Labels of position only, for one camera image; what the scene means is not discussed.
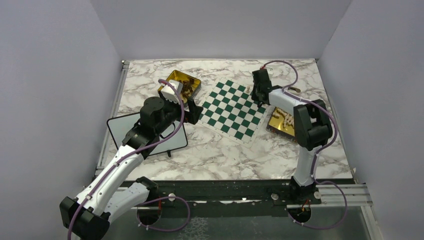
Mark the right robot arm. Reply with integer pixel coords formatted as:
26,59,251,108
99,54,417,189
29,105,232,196
251,69,333,204

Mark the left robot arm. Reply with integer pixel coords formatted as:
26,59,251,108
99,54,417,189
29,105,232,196
59,96,203,240

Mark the gold tin with dark pieces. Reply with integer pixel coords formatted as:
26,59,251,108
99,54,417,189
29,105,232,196
166,70,202,106

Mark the pile of dark chess pieces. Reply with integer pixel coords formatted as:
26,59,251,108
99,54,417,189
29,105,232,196
181,79,195,99

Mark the green white chess board mat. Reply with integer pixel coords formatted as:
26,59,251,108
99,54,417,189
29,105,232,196
199,78,269,148

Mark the gold tin with light pieces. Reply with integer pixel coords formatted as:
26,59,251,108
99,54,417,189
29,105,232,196
266,107,297,143

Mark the pile of light chess pieces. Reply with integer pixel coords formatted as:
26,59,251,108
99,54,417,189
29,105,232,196
272,107,294,128

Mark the beige stapler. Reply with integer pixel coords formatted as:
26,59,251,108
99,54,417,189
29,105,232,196
287,86,301,94

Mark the small whiteboard with stand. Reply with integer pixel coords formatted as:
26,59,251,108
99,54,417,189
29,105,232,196
106,111,189,166

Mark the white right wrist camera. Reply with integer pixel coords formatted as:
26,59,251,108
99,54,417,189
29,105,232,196
264,67,274,79

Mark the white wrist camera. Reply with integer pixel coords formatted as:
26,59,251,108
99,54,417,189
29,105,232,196
264,67,274,79
158,80,183,104

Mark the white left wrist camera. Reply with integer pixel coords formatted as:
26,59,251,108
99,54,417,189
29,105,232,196
158,80,183,104

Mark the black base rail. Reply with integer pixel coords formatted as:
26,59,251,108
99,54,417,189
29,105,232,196
135,177,325,223

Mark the aluminium rail right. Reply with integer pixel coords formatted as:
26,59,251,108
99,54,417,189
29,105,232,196
306,184,374,208

